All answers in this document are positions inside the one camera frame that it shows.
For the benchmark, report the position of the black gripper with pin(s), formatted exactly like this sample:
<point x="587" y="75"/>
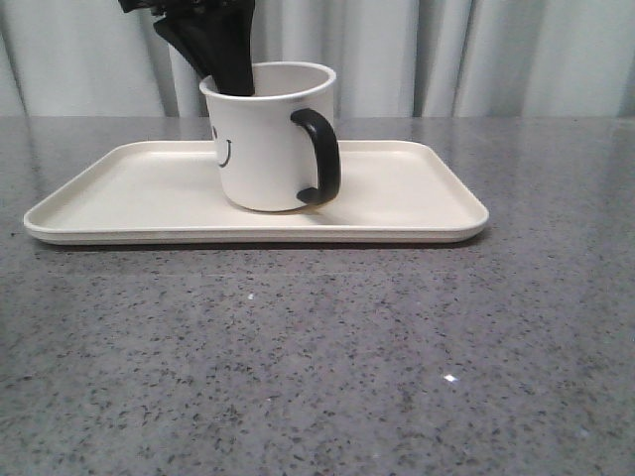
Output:
<point x="216" y="41"/>

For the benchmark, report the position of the white smiley mug black handle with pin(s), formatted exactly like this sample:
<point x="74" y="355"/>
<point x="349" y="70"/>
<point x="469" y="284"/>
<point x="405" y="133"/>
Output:
<point x="277" y="150"/>

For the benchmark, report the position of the cream rectangular plastic tray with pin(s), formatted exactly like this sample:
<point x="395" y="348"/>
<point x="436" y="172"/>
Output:
<point x="163" y="192"/>

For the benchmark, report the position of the pale grey pleated curtain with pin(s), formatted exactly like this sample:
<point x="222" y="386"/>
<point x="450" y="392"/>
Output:
<point x="392" y="58"/>

